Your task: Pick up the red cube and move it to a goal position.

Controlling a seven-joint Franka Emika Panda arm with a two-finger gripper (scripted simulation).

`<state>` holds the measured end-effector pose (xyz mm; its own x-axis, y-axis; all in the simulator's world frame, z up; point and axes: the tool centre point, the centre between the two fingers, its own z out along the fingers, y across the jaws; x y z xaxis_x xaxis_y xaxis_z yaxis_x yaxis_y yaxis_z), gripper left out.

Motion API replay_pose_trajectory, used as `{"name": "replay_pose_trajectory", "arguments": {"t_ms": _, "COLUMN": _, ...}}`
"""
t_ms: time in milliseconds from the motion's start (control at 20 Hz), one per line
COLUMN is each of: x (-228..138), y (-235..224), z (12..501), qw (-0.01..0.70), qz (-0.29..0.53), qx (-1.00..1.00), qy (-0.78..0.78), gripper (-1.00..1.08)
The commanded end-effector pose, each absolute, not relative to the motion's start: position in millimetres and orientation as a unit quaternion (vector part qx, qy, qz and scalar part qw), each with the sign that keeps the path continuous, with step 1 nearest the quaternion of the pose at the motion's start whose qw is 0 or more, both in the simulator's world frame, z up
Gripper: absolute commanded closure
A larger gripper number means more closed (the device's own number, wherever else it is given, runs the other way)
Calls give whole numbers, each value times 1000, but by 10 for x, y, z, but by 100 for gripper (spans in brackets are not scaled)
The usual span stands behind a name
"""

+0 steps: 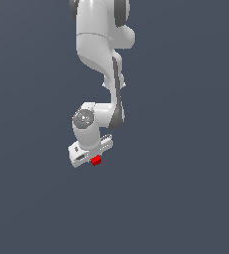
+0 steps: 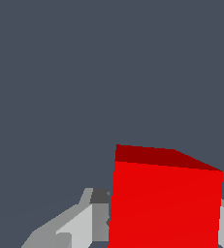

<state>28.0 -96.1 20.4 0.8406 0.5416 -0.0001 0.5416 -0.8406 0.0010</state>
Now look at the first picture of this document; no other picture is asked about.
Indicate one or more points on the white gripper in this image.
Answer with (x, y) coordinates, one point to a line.
(86, 152)

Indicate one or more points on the red cube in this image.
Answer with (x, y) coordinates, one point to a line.
(95, 160)

